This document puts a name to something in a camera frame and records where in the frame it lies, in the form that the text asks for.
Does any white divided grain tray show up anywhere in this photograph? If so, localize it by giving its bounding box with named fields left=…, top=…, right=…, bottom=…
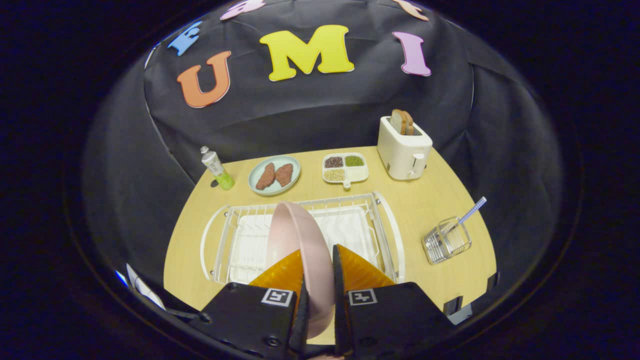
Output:
left=322, top=152, right=369, bottom=190

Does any white wire dish rack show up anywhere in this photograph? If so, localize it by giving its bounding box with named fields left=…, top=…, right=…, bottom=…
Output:
left=200, top=191, right=406, bottom=286

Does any metal wire basket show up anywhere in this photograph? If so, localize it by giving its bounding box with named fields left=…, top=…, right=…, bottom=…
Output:
left=422, top=216, right=472, bottom=265

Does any brown meat piece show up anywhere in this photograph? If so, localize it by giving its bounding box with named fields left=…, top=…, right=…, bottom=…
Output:
left=256, top=162, right=277, bottom=191
left=275, top=163, right=294, bottom=188

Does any blue checkered handle spoon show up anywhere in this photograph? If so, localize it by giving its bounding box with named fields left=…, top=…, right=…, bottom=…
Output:
left=440, top=196, right=487, bottom=236

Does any white toaster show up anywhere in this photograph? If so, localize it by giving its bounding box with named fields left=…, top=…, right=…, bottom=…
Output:
left=377, top=116, right=433, bottom=181

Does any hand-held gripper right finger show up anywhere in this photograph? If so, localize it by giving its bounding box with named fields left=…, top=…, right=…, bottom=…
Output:
left=332, top=244, right=456, bottom=360

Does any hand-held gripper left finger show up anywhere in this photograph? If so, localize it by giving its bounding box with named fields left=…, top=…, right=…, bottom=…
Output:
left=192, top=248, right=311, bottom=360

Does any green drink bottle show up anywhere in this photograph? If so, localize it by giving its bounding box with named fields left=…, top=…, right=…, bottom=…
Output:
left=200, top=146, right=235, bottom=191

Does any pink plate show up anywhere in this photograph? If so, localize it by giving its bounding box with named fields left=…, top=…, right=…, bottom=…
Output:
left=265, top=201, right=336, bottom=340

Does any light blue plate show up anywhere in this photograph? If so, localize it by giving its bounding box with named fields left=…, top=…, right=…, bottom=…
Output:
left=248, top=155, right=301, bottom=196

